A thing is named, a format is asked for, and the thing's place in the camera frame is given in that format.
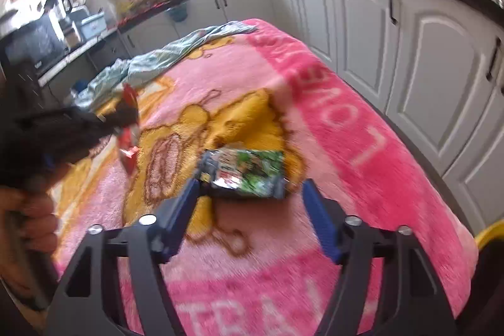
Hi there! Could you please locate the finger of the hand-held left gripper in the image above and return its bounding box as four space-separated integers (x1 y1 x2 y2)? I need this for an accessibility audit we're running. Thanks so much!
100 102 139 134

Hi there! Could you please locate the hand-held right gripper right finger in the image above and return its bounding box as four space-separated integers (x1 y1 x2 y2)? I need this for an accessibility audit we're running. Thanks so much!
301 179 459 336

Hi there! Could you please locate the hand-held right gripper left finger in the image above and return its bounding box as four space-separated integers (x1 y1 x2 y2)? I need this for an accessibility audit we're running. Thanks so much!
45 176 203 336

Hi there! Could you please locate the red shiny wrapper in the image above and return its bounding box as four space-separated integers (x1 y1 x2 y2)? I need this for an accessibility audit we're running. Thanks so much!
117 83 141 174

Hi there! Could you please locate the green snack packet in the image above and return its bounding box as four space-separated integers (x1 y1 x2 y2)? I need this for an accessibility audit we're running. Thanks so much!
199 149 288 201

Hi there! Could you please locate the yellow trash bin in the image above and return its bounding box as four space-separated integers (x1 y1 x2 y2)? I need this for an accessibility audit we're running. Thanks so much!
474 220 504 256

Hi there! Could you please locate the person's left hand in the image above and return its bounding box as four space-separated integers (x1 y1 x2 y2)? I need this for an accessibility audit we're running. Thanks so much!
0 184 60 282

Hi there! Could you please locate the light green cloth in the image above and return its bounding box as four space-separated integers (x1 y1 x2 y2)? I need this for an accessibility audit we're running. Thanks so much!
73 21 258 108

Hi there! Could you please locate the black microwave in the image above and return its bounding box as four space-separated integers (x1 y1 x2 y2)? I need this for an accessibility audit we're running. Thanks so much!
2 15 67 77

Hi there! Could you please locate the white box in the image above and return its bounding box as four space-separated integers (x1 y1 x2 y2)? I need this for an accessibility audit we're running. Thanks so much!
77 11 107 41

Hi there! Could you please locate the pink printed blanket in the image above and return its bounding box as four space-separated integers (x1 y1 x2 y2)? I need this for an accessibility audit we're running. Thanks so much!
51 18 479 336

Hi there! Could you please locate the teal bucket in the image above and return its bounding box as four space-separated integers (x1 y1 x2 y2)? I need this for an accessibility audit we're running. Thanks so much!
167 3 189 22

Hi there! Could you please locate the row of white cabinet doors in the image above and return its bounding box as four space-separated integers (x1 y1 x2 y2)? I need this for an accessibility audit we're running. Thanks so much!
118 0 504 230

